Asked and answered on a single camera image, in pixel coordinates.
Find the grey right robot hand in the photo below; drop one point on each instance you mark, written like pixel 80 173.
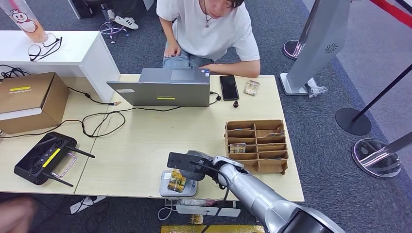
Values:
pixel 193 176

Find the autumn forest print ID card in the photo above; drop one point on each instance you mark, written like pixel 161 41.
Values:
pixel 176 183

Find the autumn print room key card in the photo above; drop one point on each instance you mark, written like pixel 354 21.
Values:
pixel 237 148

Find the person's left forearm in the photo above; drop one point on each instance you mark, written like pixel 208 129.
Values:
pixel 238 69

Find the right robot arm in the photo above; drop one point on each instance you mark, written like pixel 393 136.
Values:
pixel 257 196

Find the person's right forearm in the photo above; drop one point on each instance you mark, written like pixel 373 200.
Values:
pixel 167 32

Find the grey card reader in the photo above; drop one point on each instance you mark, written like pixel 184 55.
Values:
pixel 164 192

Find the blue-edged key card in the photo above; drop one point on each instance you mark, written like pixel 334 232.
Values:
pixel 243 129
pixel 276 134

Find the wooden card organizer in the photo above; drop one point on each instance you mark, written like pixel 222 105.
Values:
pixel 272 147

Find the clear-sleeved print card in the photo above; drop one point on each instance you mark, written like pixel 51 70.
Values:
pixel 251 88

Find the person's right hand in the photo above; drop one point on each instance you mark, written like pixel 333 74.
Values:
pixel 172 50

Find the person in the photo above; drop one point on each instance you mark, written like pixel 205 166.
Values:
pixel 212 35

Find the worn yellow floor tape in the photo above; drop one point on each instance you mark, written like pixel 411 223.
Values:
pixel 193 229

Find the small black knob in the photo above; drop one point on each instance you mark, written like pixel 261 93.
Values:
pixel 236 104

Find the grey laptop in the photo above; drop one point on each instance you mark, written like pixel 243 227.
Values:
pixel 161 93

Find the black smartphone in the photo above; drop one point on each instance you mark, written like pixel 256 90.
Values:
pixel 229 87

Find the white power strip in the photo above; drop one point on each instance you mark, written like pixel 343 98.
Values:
pixel 84 204

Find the clear plastic wrap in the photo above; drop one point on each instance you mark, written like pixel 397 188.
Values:
pixel 317 91

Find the black remote controller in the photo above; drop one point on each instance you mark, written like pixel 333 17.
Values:
pixel 41 157

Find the chrome stool base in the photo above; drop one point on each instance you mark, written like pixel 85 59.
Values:
pixel 110 30

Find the white striped shoe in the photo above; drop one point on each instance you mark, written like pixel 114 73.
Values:
pixel 126 22
pixel 111 14

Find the cardboard box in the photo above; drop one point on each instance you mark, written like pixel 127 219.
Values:
pixel 34 106

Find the white cabinet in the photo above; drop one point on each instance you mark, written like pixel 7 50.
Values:
pixel 73 48

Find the blurred reddish object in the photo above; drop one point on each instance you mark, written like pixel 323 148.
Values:
pixel 14 217

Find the grey kiosk stand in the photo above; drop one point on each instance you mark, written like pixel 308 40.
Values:
pixel 318 41

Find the black-framed glasses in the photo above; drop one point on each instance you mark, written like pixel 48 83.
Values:
pixel 38 51

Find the black cabinet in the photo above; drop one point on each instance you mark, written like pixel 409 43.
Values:
pixel 83 8

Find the snowman print cup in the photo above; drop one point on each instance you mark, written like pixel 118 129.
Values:
pixel 26 24

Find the red barrier belt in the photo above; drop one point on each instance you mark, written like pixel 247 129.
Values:
pixel 391 11

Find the chrome stanchion post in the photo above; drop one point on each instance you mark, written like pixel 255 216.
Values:
pixel 288 50
pixel 376 160

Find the black stanchion post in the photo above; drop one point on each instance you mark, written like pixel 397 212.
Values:
pixel 352 122

